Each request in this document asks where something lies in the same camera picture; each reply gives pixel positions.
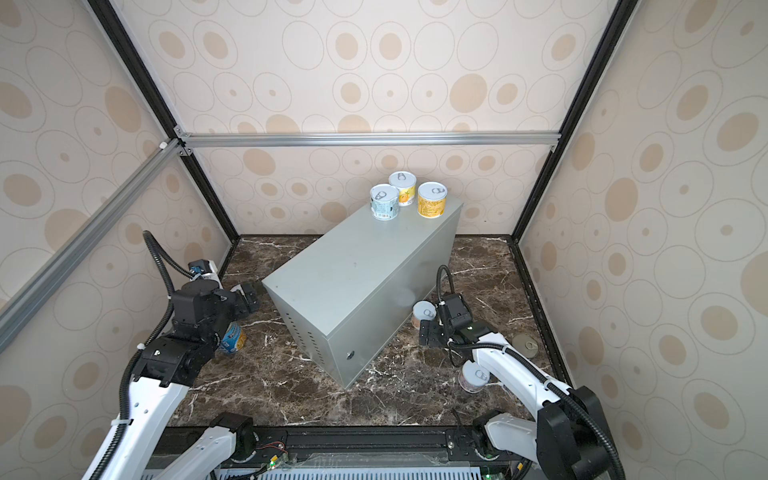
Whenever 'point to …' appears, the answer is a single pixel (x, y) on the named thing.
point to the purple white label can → (472, 378)
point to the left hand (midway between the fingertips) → (242, 285)
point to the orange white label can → (422, 310)
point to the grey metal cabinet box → (352, 295)
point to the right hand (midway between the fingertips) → (436, 332)
